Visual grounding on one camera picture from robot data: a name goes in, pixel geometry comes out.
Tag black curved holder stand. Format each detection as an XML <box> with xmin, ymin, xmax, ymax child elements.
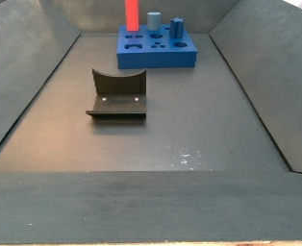
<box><xmin>86</xmin><ymin>70</ymin><xmax>147</xmax><ymax>118</ymax></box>

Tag blue shape sorting block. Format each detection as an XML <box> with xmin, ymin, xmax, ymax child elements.
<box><xmin>118</xmin><ymin>24</ymin><xmax>198</xmax><ymax>69</ymax></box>

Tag dark blue star peg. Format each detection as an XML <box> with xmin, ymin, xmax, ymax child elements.
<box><xmin>170</xmin><ymin>17</ymin><xmax>184</xmax><ymax>38</ymax></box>

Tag light blue cylinder peg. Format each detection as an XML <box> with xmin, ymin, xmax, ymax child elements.
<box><xmin>148</xmin><ymin>12</ymin><xmax>162</xmax><ymax>31</ymax></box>

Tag red rectangular peg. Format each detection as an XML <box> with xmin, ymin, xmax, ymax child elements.
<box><xmin>124</xmin><ymin>0</ymin><xmax>140</xmax><ymax>32</ymax></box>

